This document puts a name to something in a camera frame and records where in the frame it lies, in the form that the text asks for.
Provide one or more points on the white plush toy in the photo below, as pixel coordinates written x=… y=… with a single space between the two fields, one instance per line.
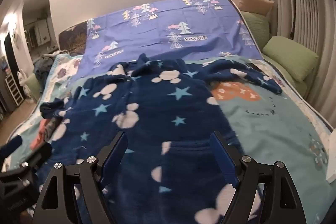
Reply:
x=22 y=81

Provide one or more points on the white printed quilt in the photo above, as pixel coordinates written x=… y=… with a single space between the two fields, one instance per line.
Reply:
x=65 y=69

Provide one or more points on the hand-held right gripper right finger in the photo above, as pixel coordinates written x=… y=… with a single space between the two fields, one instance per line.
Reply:
x=221 y=158

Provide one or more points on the teal printed blanket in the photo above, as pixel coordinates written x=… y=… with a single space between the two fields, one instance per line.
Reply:
x=262 y=129

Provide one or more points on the black phone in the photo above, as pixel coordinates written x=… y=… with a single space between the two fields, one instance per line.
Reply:
x=256 y=66

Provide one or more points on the small green pillow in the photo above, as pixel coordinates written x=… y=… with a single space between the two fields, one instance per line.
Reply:
x=256 y=29

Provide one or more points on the white box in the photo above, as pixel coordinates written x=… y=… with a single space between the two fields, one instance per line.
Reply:
x=332 y=161

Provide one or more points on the blue tree print sheet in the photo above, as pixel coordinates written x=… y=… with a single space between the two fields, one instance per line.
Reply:
x=162 y=27

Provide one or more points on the dark printed headboard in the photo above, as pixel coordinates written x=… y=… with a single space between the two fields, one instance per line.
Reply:
x=73 y=37

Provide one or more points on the white slatted rack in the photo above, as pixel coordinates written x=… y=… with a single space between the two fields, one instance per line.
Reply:
x=14 y=90

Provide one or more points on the navy star print fleece robe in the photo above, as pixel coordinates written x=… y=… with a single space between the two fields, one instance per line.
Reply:
x=157 y=113

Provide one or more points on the green cushion stool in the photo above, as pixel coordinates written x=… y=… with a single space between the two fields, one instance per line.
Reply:
x=32 y=86

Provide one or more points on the tan pillow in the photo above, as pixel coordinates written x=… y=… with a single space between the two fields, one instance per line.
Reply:
x=256 y=2

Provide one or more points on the large green pillow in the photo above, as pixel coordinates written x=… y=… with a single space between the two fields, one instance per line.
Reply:
x=291 y=58

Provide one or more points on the pile of clothes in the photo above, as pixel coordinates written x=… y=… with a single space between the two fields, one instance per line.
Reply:
x=43 y=66

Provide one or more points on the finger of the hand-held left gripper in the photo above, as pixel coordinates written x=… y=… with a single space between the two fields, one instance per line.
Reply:
x=10 y=146
x=40 y=157

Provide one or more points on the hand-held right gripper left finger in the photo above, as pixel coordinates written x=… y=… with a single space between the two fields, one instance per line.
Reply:
x=115 y=155

